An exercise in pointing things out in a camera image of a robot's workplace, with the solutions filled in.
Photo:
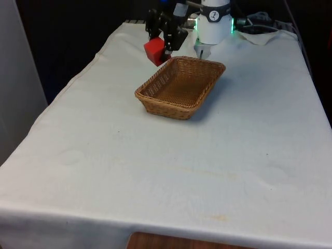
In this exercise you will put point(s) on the red cube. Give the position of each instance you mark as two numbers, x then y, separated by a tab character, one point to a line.
153	52

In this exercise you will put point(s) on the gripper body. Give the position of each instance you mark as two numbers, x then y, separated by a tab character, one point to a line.
164	5

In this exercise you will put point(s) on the brown wicker basket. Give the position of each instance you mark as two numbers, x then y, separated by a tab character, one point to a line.
181	90

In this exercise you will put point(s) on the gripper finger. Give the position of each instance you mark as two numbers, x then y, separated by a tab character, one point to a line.
154	23
175	35

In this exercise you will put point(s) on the pale grey locker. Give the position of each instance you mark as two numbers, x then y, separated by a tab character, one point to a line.
18	77

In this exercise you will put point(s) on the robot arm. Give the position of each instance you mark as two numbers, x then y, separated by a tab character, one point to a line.
214	29

